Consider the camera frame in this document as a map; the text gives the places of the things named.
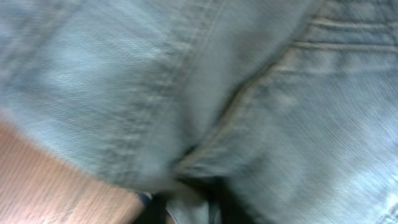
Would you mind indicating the light blue denim shorts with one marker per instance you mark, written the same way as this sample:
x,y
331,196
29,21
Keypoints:
x,y
246,111

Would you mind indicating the dark blue garment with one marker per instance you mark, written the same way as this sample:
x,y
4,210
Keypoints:
x,y
149,211

